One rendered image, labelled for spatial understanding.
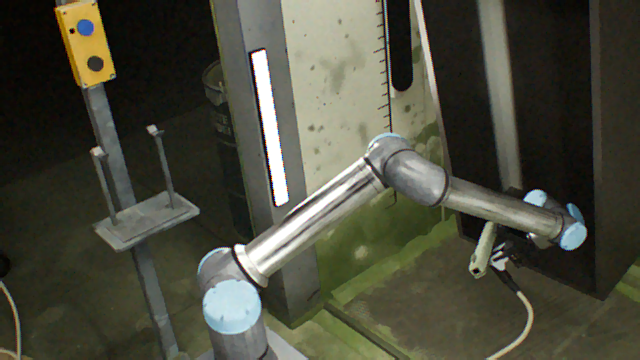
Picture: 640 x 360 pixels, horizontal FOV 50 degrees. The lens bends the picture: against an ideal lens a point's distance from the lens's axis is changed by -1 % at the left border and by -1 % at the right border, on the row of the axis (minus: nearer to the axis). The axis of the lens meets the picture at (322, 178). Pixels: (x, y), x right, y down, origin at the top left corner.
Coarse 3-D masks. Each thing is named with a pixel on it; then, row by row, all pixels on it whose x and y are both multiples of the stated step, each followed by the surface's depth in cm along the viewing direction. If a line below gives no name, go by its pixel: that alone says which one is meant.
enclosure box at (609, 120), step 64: (448, 0) 222; (512, 0) 229; (576, 0) 211; (448, 64) 232; (512, 64) 246; (576, 64) 225; (448, 128) 243; (512, 128) 265; (576, 128) 242; (512, 192) 283; (576, 192) 261; (576, 256) 249
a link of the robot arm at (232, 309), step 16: (224, 288) 186; (240, 288) 185; (208, 304) 181; (224, 304) 181; (240, 304) 180; (256, 304) 181; (208, 320) 180; (224, 320) 177; (240, 320) 178; (256, 320) 181; (224, 336) 180; (240, 336) 180; (256, 336) 183; (224, 352) 183; (240, 352) 182; (256, 352) 185
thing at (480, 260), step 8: (488, 224) 257; (496, 224) 256; (488, 232) 250; (480, 240) 249; (488, 240) 246; (496, 240) 250; (480, 248) 243; (488, 248) 243; (472, 256) 238; (480, 256) 238; (488, 256) 241; (472, 264) 236; (480, 264) 234; (488, 264) 239; (472, 272) 236; (480, 272) 235; (496, 272) 244; (504, 272) 244; (504, 280) 245; (512, 280) 246; (512, 288) 245
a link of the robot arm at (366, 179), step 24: (384, 144) 194; (408, 144) 194; (360, 168) 194; (384, 168) 190; (336, 192) 194; (360, 192) 193; (288, 216) 197; (312, 216) 194; (336, 216) 195; (264, 240) 196; (288, 240) 195; (312, 240) 197; (216, 264) 198; (240, 264) 194; (264, 264) 196
